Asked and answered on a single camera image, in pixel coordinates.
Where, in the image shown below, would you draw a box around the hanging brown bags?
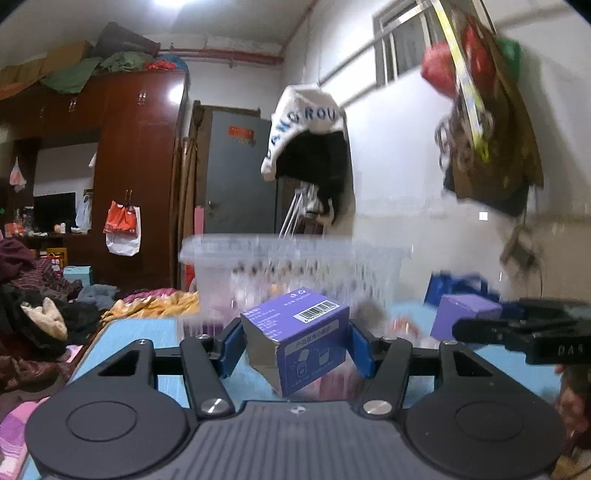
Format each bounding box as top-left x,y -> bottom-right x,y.
419,0 -> 546,219

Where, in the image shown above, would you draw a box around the red ceiling pipe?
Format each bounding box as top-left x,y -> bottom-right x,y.
159,43 -> 286,66

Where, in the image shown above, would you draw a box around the person's right hand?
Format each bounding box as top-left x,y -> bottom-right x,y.
556,364 -> 591,463

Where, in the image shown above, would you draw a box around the grey door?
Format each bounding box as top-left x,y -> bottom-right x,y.
200,104 -> 279,237

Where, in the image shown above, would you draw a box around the pink floral blanket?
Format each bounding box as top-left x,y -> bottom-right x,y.
0,391 -> 62,480

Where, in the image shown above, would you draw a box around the wooden boards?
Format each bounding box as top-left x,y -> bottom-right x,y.
177,137 -> 199,292

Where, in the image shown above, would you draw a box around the small white and orange bag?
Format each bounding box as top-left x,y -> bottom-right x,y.
10,156 -> 28,193

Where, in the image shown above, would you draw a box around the grey blue cloth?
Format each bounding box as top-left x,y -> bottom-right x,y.
76,283 -> 122,311

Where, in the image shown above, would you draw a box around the blue shopping bag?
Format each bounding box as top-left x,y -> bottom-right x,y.
424,272 -> 502,308

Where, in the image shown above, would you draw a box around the stack of cardboard boxes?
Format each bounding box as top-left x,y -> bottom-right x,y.
0,40 -> 94,100

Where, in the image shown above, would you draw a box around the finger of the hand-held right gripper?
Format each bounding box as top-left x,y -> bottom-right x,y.
501,298 -> 591,322
452,317 -> 509,345

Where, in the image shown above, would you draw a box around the dark clothes pile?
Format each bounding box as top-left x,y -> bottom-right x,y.
0,237 -> 122,394

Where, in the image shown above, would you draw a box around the red and white plastic bag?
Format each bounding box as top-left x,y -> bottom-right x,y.
103,200 -> 141,257

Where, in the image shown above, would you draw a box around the purple box with grey side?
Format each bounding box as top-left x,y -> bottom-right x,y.
240,287 -> 351,399

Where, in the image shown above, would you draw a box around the green cloth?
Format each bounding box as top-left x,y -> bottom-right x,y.
40,50 -> 158,96

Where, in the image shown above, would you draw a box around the black garment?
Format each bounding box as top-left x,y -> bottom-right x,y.
276,130 -> 356,226

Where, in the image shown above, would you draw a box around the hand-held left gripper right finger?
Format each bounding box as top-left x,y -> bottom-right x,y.
348,320 -> 527,419

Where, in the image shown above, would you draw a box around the teal cardboard box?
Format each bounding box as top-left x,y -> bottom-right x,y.
63,266 -> 95,287

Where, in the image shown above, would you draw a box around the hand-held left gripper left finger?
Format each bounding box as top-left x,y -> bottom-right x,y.
67,322 -> 247,419

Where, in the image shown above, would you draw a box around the black television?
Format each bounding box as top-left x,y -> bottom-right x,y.
33,192 -> 77,234

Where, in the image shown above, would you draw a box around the orange and yellow blanket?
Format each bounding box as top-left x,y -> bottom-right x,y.
101,288 -> 202,320

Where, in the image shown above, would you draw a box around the red and blue bundle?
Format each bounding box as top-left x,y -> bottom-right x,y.
146,54 -> 190,73

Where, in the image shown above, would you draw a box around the white printed tote bag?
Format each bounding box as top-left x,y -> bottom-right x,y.
260,84 -> 347,182

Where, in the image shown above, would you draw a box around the small purple box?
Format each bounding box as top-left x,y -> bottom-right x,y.
430,295 -> 503,343

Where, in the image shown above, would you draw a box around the brown wooden wardrobe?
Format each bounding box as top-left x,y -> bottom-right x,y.
0,69 -> 191,291

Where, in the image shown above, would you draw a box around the dark suitcase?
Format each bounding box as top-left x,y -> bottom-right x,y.
94,21 -> 161,59

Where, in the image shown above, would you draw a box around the white plastic basket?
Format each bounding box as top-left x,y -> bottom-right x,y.
178,234 -> 413,339

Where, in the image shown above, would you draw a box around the metal framed window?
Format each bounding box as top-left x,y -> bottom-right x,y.
372,0 -> 445,89

